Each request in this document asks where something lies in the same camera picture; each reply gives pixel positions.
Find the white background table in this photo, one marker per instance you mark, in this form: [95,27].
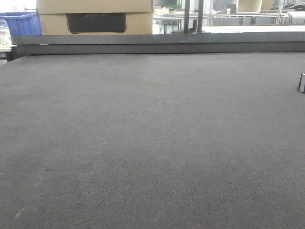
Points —
[253,28]

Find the cardboard box with black cutout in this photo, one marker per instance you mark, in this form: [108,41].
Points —
[97,23]

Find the dark grey table rail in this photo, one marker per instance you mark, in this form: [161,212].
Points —
[160,44]

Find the blue plastic crate background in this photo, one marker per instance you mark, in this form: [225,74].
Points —
[23,22]

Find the white metal shelving rack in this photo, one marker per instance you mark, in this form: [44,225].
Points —
[293,10]

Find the upper cardboard box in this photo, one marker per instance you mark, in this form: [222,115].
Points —
[93,6]

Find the beige bin on rack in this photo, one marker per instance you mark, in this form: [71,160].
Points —
[248,6]

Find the clear plastic jar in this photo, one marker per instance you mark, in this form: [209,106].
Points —
[5,38]

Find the grey felt table mat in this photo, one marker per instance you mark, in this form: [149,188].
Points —
[201,141]

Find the black vertical post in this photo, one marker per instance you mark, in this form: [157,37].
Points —
[186,16]

